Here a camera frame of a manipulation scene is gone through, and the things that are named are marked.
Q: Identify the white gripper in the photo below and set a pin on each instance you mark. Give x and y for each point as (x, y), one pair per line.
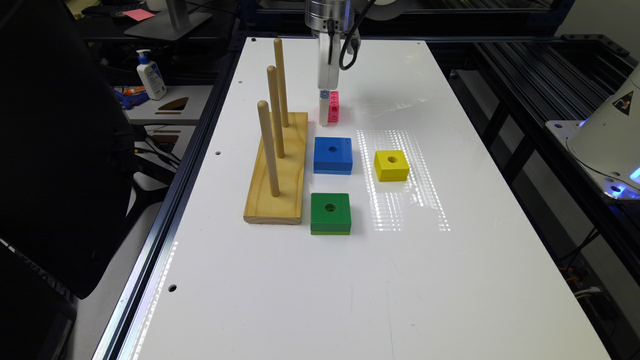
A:
(329, 48)

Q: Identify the pink perforated block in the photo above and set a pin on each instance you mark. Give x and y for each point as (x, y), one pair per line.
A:
(334, 107)

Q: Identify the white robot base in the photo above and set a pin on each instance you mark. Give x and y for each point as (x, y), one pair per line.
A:
(606, 144)

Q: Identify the middle wooden peg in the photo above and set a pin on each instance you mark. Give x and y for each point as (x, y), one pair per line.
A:
(275, 111)

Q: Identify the wooden peg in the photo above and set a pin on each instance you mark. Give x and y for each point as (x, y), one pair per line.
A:
(268, 146)
(275, 111)
(281, 80)

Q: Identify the blue square block with hole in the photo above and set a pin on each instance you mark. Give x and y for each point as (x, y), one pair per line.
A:
(333, 155)

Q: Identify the front wooden peg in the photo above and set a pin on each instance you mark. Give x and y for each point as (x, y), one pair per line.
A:
(268, 146)

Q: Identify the rear wooden peg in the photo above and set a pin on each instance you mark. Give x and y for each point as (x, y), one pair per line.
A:
(281, 80)

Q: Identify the yellow square block with hole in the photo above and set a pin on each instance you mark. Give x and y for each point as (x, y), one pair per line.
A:
(391, 165)

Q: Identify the green square block with hole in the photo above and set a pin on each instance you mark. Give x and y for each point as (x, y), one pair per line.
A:
(330, 214)

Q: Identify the wooden peg base board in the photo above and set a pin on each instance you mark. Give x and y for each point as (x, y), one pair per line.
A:
(261, 206)

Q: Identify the silver monitor stand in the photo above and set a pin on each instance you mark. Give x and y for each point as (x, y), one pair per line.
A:
(172, 20)

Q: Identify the white lotion pump bottle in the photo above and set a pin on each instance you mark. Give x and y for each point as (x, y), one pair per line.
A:
(150, 76)

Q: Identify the blue glue gun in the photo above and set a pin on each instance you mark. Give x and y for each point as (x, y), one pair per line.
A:
(132, 97)

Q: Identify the pink sticky note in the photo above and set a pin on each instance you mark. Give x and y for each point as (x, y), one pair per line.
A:
(138, 14)

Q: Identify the black office chair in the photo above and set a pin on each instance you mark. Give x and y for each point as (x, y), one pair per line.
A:
(67, 159)

